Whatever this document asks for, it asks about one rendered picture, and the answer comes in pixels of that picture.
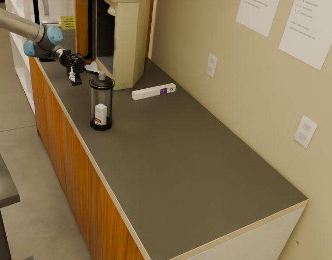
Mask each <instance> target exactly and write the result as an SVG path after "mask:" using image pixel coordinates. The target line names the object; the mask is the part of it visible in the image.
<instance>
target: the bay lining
mask: <svg viewBox="0 0 332 260"><path fill-rule="evenodd" d="M109 7H110V5H109V4H108V3H107V2H106V1H104V0H97V57H101V56H111V55H114V35H115V16H113V15H111V14H109V13H108V12H107V11H108V9H109Z"/></svg>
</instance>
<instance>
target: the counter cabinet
mask: <svg viewBox="0 0 332 260"><path fill-rule="evenodd" d="M28 58H29V67H30V76H31V85H32V90H33V99H34V108H35V117H36V126H37V134H38V136H41V138H42V140H43V143H44V145H45V147H46V150H47V152H48V154H49V157H50V159H51V161H52V164H53V166H54V169H55V171H56V173H57V176H58V178H59V181H60V183H61V185H62V188H63V190H64V192H65V195H66V197H67V200H68V202H69V204H70V207H71V209H72V212H73V214H74V216H75V219H76V221H77V224H78V226H79V228H80V231H81V233H82V236H83V238H84V241H85V243H86V245H87V248H88V250H89V253H90V255H91V257H92V260H145V259H144V257H143V255H142V254H141V252H140V250H139V248H138V246H137V244H136V243H135V241H134V239H133V237H132V235H131V234H130V232H129V230H128V228H127V226H126V224H125V223H124V221H123V219H122V218H121V216H120V214H119V212H118V210H117V208H116V207H115V205H114V203H113V201H112V199H111V197H110V196H109V194H108V192H107V190H106V188H105V186H104V185H103V183H102V181H101V179H100V177H99V176H98V174H97V172H96V170H95V168H94V166H93V165H92V163H91V161H90V159H89V157H88V155H87V154H86V152H85V150H84V148H83V146H82V144H81V143H80V141H79V139H78V137H77V135H76V133H75V132H74V130H73V128H72V126H71V124H70V123H69V121H68V119H67V117H66V115H65V113H64V112H63V110H62V108H61V106H60V104H59V102H58V101H57V99H56V97H55V95H54V93H53V91H52V90H51V88H50V86H49V85H48V83H47V81H46V79H45V77H44V75H43V74H42V72H41V70H40V68H39V66H38V65H37V63H36V61H35V59H34V58H33V57H28ZM304 209H305V206H304V207H302V208H300V209H298V210H296V211H293V212H291V213H289V214H287V215H285V216H282V217H280V218H278V219H276V220H273V221H271V222H269V223H267V224H265V225H262V226H260V227H258V228H256V229H254V230H251V231H249V232H247V233H245V234H242V235H240V236H238V237H236V238H233V239H231V240H229V241H227V242H225V243H222V244H220V245H218V246H215V247H213V248H211V249H209V250H206V251H204V252H202V253H200V254H198V255H195V256H193V257H191V258H189V259H186V260H277V259H278V257H279V255H280V254H281V252H282V250H283V248H284V246H285V244H286V242H287V240H288V239H289V237H290V235H291V233H292V231H293V229H294V227H295V226H296V224H297V222H298V220H299V218H300V216H301V214H302V212H303V211H304Z"/></svg>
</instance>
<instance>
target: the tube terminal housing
mask: <svg viewBox="0 0 332 260"><path fill-rule="evenodd" d="M104 1H106V2H107V3H108V4H109V5H111V6H112V7H113V8H114V9H115V35H114V37H115V38H116V51H114V61H113V75H111V74H110V73H109V72H108V70H107V69H106V68H105V67H104V65H102V64H101V62H100V61H99V60H98V59H97V0H96V60H95V59H94V61H95V62H96V64H97V67H98V70H99V71H104V72H105V75H106V76H109V77H110V78H112V79H113V80H114V81H115V86H114V88H113V89H114V90H119V89H126V88H132V87H133V86H134V85H135V84H136V83H137V81H138V80H139V79H140V78H141V77H142V75H143V74H144V65H145V54H146V44H147V33H148V22H149V12H150V1H151V0H118V2H117V3H113V2H112V1H110V0H104Z"/></svg>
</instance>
